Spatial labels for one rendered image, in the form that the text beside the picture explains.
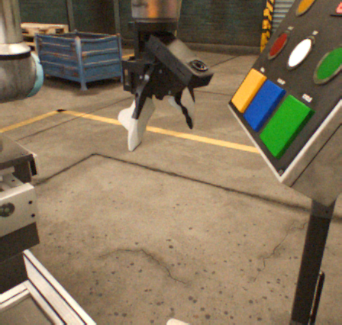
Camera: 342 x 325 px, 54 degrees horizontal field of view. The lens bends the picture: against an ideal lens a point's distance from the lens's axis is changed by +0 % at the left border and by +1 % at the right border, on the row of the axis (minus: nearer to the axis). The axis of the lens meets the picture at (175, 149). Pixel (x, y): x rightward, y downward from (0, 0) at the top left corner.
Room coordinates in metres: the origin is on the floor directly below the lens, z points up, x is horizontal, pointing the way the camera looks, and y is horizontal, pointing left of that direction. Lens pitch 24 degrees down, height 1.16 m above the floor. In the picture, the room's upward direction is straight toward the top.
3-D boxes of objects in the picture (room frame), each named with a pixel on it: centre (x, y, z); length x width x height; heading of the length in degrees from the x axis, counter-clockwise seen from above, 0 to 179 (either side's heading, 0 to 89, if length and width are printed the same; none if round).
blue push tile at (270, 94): (0.53, -0.15, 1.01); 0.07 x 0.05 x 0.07; 3
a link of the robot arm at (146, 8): (0.57, 0.03, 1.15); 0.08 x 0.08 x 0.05
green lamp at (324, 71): (0.43, -0.20, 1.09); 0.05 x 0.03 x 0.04; 158
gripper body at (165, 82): (0.57, 0.04, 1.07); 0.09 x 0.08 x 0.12; 46
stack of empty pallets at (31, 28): (6.94, 2.82, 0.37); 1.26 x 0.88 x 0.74; 61
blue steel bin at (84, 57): (5.40, 1.51, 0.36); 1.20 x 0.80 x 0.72; 49
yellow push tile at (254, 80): (0.63, -0.14, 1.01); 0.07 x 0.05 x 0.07; 3
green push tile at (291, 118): (0.43, -0.15, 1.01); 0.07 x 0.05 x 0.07; 3
